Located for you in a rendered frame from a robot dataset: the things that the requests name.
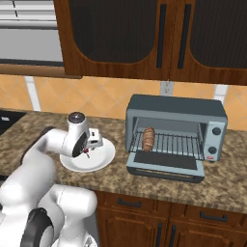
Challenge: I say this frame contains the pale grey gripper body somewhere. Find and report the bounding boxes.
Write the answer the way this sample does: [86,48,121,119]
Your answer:
[85,136,105,151]

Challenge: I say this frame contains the brown baguette bread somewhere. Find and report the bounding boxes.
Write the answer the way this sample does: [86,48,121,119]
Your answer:
[142,126,156,153]

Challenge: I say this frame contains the grey toaster oven door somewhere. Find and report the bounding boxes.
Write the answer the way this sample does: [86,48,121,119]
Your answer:
[125,151,206,184]

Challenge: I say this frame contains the grey toaster oven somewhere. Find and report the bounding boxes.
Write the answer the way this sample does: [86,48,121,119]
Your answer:
[124,94,229,184]

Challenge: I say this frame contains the wooden base cupboard door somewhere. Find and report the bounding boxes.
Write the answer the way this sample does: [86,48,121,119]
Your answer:
[166,219,247,247]
[96,206,170,247]

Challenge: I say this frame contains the white round plate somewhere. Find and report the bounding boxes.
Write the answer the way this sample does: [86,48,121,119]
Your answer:
[59,138,117,174]

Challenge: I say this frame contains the wooden drawer front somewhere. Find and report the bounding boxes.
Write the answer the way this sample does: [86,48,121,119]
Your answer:
[168,202,247,230]
[95,190,172,215]

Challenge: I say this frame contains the black hob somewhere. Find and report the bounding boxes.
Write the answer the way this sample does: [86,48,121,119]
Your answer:
[0,109,28,137]

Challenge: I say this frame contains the silver extractor hood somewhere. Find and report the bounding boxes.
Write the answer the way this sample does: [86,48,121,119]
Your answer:
[0,0,66,68]

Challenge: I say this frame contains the black drawer handle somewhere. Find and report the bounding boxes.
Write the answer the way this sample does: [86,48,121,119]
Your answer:
[199,210,229,223]
[117,197,143,208]

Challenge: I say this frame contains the wooden wall cupboard door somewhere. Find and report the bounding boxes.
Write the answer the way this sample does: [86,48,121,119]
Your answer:
[169,0,247,87]
[53,0,177,82]

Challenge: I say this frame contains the wire toaster oven rack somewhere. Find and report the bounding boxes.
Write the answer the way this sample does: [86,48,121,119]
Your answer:
[129,130,206,161]

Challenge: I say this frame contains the white wall socket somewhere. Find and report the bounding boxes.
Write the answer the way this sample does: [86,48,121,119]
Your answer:
[159,80,175,97]

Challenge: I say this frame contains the black base cupboard handle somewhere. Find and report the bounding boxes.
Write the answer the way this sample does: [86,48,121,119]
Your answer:
[169,224,178,247]
[155,222,164,247]

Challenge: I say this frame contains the black long cupboard handle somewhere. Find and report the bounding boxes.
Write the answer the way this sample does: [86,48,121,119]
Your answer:
[177,3,193,70]
[155,3,168,69]

